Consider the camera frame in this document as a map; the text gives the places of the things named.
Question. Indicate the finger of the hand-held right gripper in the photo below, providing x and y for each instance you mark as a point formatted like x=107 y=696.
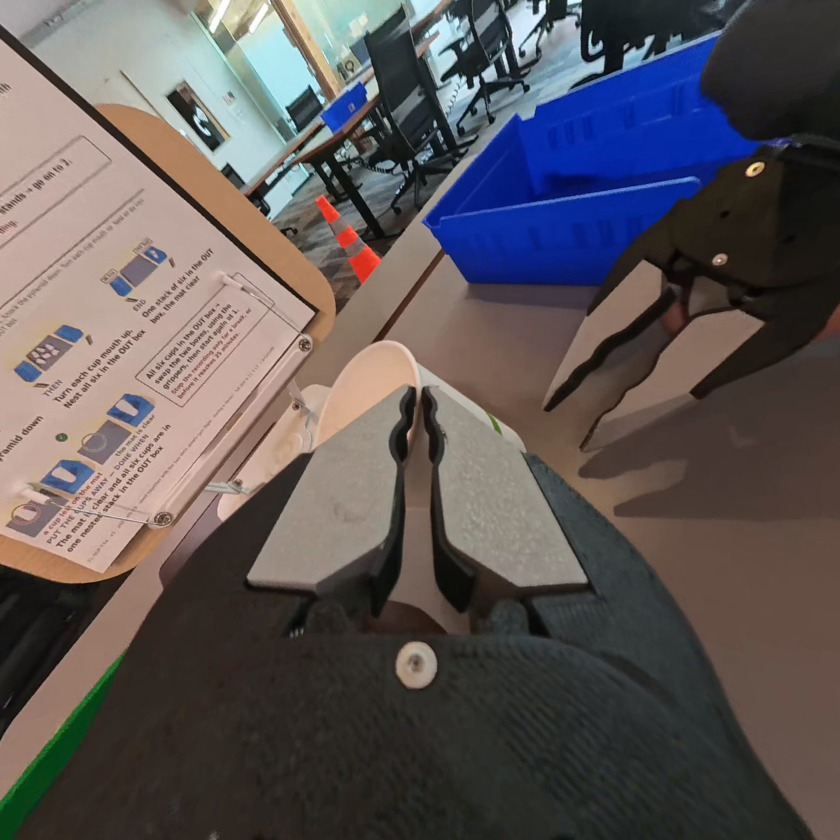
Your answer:
x=610 y=334
x=695 y=354

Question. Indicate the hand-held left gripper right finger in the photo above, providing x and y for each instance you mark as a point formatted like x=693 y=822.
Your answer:
x=505 y=518

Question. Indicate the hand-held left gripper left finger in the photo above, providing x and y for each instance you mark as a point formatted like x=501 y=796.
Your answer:
x=334 y=512

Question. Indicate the blue plastic bin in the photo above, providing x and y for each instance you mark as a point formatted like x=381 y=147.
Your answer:
x=558 y=236
x=344 y=108

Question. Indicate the white green-banded paper cup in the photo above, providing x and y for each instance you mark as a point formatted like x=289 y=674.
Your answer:
x=367 y=394

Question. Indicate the green plastic bin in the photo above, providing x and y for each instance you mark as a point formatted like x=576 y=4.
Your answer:
x=39 y=754

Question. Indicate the black office chair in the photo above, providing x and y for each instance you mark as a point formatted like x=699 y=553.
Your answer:
x=305 y=108
x=400 y=79
x=617 y=26
x=489 y=39

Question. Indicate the orange traffic cone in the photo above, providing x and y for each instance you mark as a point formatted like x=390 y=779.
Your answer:
x=351 y=243

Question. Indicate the wooden instruction board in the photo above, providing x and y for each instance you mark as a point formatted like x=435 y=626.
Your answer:
x=98 y=295

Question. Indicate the brown wooden desk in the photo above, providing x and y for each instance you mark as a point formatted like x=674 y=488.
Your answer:
x=315 y=144

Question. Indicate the dark wall poster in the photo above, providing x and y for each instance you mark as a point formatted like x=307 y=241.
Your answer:
x=200 y=121

